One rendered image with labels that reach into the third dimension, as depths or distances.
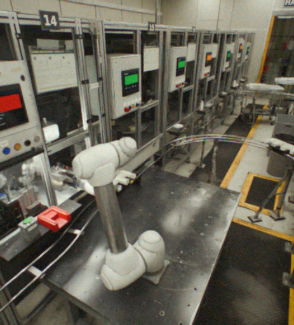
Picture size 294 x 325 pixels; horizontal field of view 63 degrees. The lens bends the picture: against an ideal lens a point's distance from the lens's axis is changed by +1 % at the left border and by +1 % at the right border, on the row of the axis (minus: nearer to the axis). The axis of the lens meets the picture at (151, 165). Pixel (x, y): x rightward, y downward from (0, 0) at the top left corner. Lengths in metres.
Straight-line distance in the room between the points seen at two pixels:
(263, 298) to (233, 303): 0.27
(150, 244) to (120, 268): 0.20
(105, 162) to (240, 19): 8.70
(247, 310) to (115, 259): 1.39
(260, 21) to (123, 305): 8.89
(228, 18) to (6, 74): 8.68
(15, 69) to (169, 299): 1.43
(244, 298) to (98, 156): 1.82
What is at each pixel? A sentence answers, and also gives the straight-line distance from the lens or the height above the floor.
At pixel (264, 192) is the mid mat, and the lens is 3.77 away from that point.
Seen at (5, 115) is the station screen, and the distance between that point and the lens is 1.37.
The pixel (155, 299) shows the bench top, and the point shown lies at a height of 0.68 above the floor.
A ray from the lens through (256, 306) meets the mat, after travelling 2.44.
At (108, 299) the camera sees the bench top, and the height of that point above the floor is 0.68.
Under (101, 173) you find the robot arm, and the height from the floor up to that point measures 1.40.
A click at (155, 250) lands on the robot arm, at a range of 1.39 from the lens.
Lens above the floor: 1.95
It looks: 29 degrees down
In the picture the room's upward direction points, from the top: 1 degrees clockwise
